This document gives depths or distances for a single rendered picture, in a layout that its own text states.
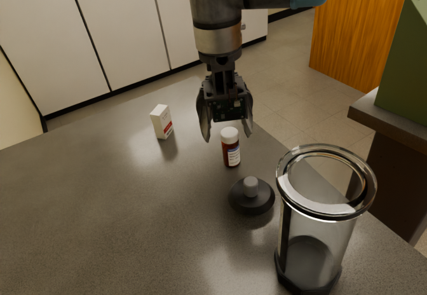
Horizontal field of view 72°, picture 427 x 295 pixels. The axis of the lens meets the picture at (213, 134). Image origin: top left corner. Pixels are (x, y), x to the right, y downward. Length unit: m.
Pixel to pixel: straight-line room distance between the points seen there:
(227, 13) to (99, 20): 2.31
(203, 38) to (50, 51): 2.32
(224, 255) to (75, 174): 0.42
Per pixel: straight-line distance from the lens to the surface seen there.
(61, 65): 2.77
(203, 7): 0.44
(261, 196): 0.57
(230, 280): 0.53
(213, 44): 0.45
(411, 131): 0.84
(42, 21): 2.66
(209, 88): 0.51
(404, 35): 0.80
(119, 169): 0.74
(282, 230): 0.42
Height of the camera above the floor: 1.43
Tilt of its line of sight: 40 degrees down
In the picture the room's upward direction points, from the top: 8 degrees counter-clockwise
